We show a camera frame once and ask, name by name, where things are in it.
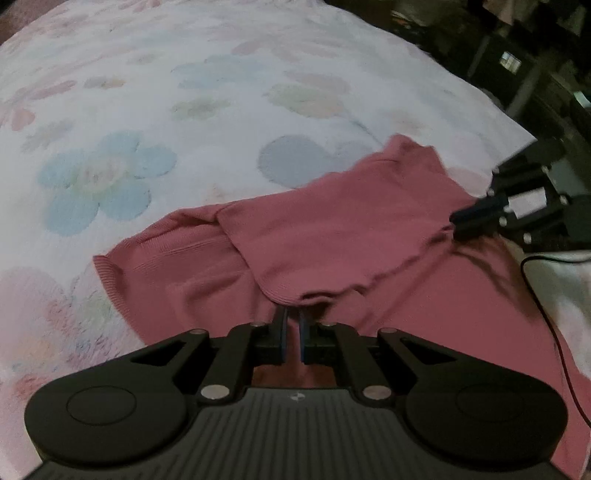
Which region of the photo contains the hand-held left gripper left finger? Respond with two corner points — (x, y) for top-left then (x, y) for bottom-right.
(130, 305), (289, 401)

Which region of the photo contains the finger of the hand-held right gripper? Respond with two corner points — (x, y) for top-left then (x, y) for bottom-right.
(454, 209), (572, 253)
(449, 147), (560, 225)

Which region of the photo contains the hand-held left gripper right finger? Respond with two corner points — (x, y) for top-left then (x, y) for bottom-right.
(299, 310), (446, 401)

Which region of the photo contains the pink turtleneck sweater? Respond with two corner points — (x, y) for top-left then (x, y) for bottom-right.
(92, 134), (591, 480)

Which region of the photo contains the dark furniture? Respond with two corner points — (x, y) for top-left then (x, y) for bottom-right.
(332, 0), (591, 160)

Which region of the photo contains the floral fleece blanket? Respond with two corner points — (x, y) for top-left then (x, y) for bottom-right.
(0, 0), (591, 462)

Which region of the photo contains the black cable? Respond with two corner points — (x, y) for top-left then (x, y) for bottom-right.
(520, 251), (591, 428)

